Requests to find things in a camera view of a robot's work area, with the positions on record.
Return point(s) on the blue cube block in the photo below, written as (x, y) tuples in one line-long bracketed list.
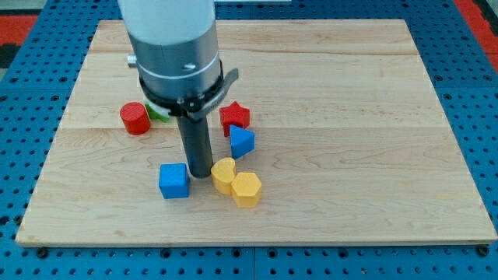
[(174, 181)]

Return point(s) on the blue triangle block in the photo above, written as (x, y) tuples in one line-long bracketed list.
[(242, 141)]

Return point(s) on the red cylinder block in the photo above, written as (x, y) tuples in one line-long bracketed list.
[(135, 118)]

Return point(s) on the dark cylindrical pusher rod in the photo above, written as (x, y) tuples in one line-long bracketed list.
[(197, 146)]

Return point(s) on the yellow heart block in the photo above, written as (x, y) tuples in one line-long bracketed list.
[(223, 173)]

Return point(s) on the red star block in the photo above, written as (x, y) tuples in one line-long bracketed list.
[(234, 114)]

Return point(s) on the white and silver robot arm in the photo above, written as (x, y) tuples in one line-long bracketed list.
[(175, 45)]

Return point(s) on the light wooden board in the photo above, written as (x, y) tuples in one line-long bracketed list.
[(352, 149)]

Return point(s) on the yellow hexagon block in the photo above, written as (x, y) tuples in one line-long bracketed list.
[(246, 190)]

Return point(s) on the green block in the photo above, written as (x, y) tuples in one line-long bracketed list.
[(154, 115)]

